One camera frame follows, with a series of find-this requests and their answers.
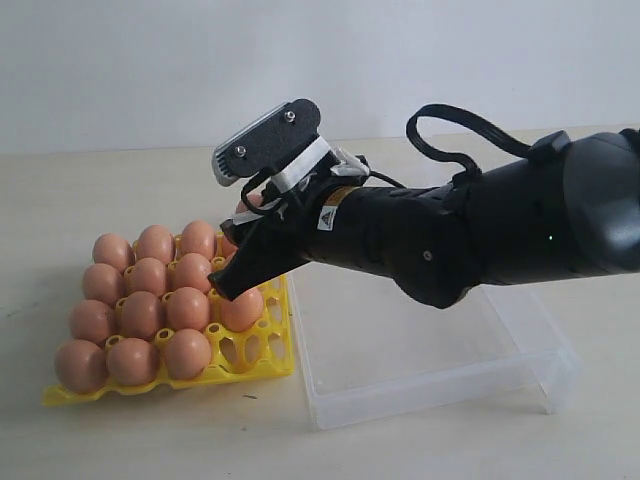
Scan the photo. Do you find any clear plastic container box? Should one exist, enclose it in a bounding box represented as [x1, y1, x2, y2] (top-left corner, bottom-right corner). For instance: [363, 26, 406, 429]
[288, 264, 579, 430]

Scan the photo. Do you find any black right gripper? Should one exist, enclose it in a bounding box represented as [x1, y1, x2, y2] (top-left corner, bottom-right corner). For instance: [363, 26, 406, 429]
[208, 185, 450, 300]

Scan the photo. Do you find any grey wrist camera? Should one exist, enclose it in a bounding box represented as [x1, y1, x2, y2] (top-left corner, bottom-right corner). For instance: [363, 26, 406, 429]
[211, 98, 321, 187]

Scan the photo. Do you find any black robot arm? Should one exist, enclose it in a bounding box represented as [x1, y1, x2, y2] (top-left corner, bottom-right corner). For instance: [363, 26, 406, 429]
[209, 129, 639, 309]

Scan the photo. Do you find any brown egg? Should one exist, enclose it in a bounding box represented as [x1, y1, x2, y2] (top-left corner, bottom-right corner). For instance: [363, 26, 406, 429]
[220, 236, 238, 258]
[68, 299, 118, 346]
[135, 224, 175, 265]
[54, 339, 108, 394]
[220, 288, 264, 332]
[164, 329, 212, 380]
[92, 233, 135, 273]
[106, 338, 159, 387]
[179, 220, 216, 260]
[171, 253, 212, 293]
[81, 263, 126, 306]
[235, 193, 262, 213]
[124, 258, 169, 297]
[164, 287, 210, 332]
[120, 291, 164, 341]

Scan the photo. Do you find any yellow plastic egg tray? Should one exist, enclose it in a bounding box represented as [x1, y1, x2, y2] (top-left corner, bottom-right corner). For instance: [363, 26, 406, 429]
[40, 230, 295, 407]

